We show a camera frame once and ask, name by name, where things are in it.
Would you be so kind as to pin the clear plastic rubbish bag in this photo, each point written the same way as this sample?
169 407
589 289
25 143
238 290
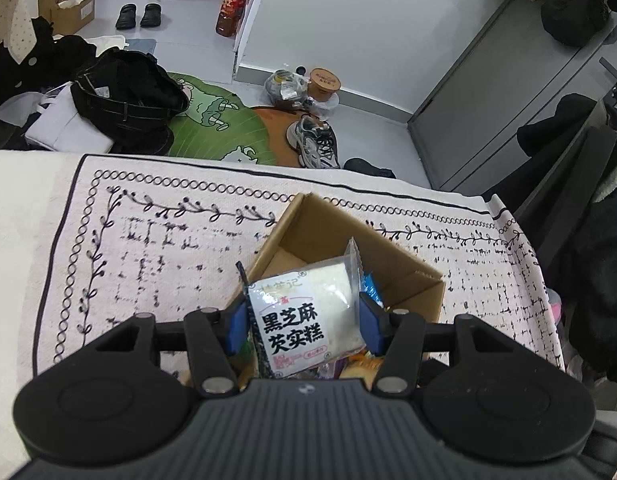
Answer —
286 89

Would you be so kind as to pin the dark chair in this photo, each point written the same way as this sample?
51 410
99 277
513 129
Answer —
553 175

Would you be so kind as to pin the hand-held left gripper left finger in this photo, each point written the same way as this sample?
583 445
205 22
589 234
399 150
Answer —
236 327

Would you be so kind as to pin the white tote bag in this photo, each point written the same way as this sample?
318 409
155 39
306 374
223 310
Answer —
63 125

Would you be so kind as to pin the red oil bottle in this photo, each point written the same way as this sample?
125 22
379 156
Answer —
231 10

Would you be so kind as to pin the white bed sheet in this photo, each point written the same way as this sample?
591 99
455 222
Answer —
18 260

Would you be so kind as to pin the white black-patterned blanket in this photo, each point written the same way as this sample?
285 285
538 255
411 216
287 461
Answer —
188 270

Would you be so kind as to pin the small blue snack packet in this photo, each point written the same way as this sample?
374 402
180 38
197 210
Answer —
371 287

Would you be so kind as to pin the black slipper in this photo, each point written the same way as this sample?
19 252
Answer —
151 15
126 16

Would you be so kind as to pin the cardboard box with tissue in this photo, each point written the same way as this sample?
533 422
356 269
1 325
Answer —
78 12

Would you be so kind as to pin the hanging black bag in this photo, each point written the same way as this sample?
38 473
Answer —
573 7

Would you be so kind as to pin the orange snack packet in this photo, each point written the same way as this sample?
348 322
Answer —
361 367

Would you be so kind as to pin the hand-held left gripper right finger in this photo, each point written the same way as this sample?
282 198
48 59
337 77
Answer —
371 325

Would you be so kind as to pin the grey running shoe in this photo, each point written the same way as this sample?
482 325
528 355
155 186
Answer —
313 142

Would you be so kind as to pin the black fleece pile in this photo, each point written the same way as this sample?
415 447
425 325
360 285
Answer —
598 260

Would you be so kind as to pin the black garment with white buttons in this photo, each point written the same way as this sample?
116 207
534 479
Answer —
33 60

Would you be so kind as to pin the black trousers pile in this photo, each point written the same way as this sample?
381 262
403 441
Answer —
123 90

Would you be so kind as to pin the green cartoon floor mat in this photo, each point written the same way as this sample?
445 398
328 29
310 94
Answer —
208 110

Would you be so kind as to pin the black sock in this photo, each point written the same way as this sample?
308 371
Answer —
371 167

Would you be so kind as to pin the white black-label snack packet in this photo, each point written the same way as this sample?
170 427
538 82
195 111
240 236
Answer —
298 325

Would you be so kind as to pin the brown round tub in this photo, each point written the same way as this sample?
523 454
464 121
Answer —
324 85

